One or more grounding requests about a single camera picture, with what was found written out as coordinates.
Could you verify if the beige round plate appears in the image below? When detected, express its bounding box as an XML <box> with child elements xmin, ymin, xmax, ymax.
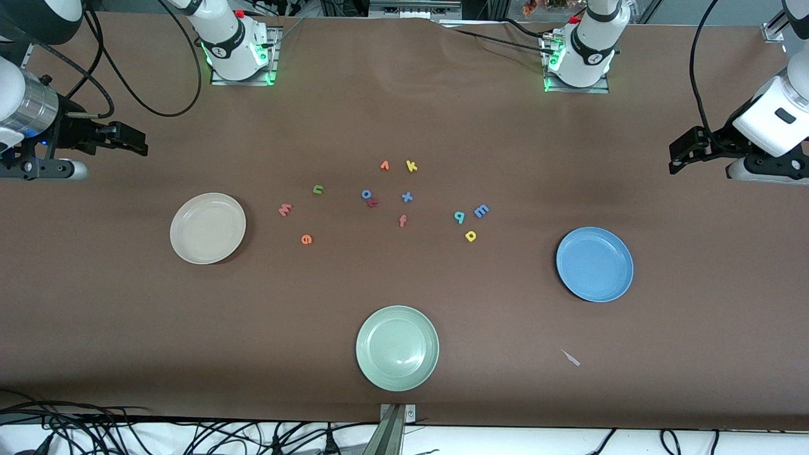
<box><xmin>169</xmin><ymin>193</ymin><xmax>247</xmax><ymax>265</ymax></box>

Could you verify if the blue round plate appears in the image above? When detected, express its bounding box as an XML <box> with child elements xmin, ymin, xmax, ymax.
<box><xmin>556</xmin><ymin>227</ymin><xmax>634</xmax><ymax>303</ymax></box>

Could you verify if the brown table cover sheet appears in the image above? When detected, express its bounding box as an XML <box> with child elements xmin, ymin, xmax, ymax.
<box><xmin>0</xmin><ymin>11</ymin><xmax>809</xmax><ymax>432</ymax></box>

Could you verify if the green round plate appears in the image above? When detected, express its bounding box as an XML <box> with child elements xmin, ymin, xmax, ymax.
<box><xmin>355</xmin><ymin>305</ymin><xmax>440</xmax><ymax>392</ymax></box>

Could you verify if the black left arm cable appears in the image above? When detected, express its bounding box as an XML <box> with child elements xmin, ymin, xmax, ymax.
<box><xmin>690</xmin><ymin>0</ymin><xmax>724</xmax><ymax>149</ymax></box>

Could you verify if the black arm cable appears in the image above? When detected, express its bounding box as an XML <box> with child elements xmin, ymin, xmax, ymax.
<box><xmin>38</xmin><ymin>0</ymin><xmax>203</xmax><ymax>121</ymax></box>
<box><xmin>690</xmin><ymin>0</ymin><xmax>724</xmax><ymax>149</ymax></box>

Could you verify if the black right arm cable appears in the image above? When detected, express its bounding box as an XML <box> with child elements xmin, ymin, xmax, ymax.
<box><xmin>38</xmin><ymin>0</ymin><xmax>203</xmax><ymax>121</ymax></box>

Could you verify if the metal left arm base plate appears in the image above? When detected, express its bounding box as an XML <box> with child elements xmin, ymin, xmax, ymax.
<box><xmin>540</xmin><ymin>35</ymin><xmax>611</xmax><ymax>94</ymax></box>

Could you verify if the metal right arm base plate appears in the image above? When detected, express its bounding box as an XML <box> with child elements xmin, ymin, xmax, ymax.
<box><xmin>210</xmin><ymin>25</ymin><xmax>282</xmax><ymax>86</ymax></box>

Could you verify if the black cable on table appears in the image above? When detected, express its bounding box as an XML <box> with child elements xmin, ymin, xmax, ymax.
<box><xmin>452</xmin><ymin>18</ymin><xmax>557</xmax><ymax>54</ymax></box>

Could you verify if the black floor cable bundle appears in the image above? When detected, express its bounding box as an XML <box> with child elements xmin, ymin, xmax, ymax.
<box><xmin>0</xmin><ymin>389</ymin><xmax>380</xmax><ymax>455</ymax></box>
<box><xmin>588</xmin><ymin>428</ymin><xmax>721</xmax><ymax>455</ymax></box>

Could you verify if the grey metal frame bar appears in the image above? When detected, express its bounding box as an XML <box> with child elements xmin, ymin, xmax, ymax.
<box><xmin>368</xmin><ymin>0</ymin><xmax>462</xmax><ymax>18</ymax></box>

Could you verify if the metal table edge bracket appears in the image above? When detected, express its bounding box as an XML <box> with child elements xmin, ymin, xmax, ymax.
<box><xmin>379</xmin><ymin>403</ymin><xmax>417</xmax><ymax>455</ymax></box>

